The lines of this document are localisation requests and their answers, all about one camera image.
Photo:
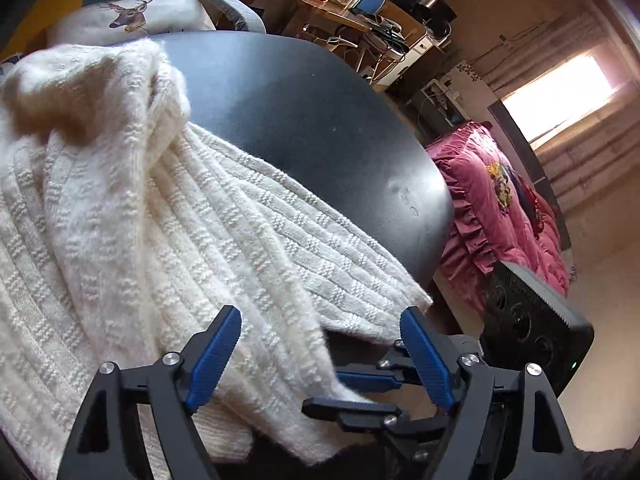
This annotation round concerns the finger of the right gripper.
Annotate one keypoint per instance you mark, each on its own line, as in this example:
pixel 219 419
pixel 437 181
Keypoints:
pixel 394 370
pixel 405 436

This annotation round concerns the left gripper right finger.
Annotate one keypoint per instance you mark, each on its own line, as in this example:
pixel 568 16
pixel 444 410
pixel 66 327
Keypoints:
pixel 504 424

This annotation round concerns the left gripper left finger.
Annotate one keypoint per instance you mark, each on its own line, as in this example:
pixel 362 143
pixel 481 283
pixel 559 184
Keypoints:
pixel 106 441

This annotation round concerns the cream knitted sweater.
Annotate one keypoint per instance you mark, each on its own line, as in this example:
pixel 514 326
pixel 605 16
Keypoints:
pixel 125 229

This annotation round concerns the pink ruffled bed quilt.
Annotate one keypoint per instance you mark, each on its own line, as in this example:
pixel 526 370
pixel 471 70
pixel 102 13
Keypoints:
pixel 497 217

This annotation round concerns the black appliance on table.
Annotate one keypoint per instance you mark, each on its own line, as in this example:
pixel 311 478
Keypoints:
pixel 436 15

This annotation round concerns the wooden side table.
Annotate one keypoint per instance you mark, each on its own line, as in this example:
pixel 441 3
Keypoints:
pixel 379 49

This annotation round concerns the blue handbag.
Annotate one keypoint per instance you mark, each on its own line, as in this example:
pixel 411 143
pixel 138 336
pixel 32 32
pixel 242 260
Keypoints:
pixel 367 7

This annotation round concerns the deer print cushion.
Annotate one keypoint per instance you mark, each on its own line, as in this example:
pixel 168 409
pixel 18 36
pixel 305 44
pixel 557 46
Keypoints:
pixel 106 23

